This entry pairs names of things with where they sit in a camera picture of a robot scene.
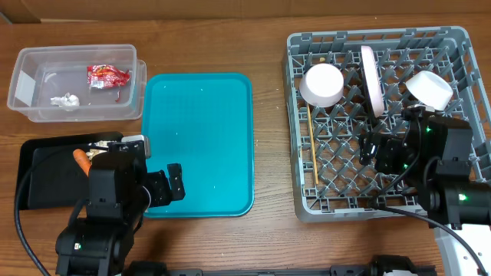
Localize red snack wrapper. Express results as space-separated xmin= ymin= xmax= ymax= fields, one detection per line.
xmin=87 ymin=64 xmax=130 ymax=103

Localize white bowl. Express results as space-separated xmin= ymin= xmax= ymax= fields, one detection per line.
xmin=406 ymin=71 xmax=453 ymax=111

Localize peanut shell scraps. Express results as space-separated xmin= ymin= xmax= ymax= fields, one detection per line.
xmin=86 ymin=140 xmax=110 ymax=161

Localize clear plastic bin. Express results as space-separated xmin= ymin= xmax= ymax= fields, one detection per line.
xmin=7 ymin=44 xmax=147 ymax=123

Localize pink bowl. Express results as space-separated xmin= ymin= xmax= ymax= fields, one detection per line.
xmin=299 ymin=64 xmax=344 ymax=107

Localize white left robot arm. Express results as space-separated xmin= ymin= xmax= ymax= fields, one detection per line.
xmin=55 ymin=140 xmax=186 ymax=276

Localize black tray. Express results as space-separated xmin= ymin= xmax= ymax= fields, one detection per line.
xmin=18 ymin=131 xmax=123 ymax=210

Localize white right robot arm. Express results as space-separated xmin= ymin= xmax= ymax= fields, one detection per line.
xmin=358 ymin=107 xmax=490 ymax=275

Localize wooden chopstick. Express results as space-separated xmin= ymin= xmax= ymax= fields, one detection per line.
xmin=306 ymin=103 xmax=319 ymax=186

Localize pink plate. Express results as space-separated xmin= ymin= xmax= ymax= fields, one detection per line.
xmin=361 ymin=45 xmax=384 ymax=118

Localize grey dishwasher rack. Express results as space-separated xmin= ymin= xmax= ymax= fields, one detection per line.
xmin=283 ymin=26 xmax=490 ymax=222

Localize teal serving tray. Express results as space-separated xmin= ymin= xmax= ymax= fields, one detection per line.
xmin=141 ymin=73 xmax=255 ymax=219

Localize white tissue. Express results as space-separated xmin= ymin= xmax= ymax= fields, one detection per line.
xmin=50 ymin=93 xmax=80 ymax=112

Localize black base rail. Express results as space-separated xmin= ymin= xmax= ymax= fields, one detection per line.
xmin=121 ymin=255 xmax=437 ymax=276

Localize orange carrot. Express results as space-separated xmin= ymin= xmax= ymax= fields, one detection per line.
xmin=73 ymin=149 xmax=92 ymax=176

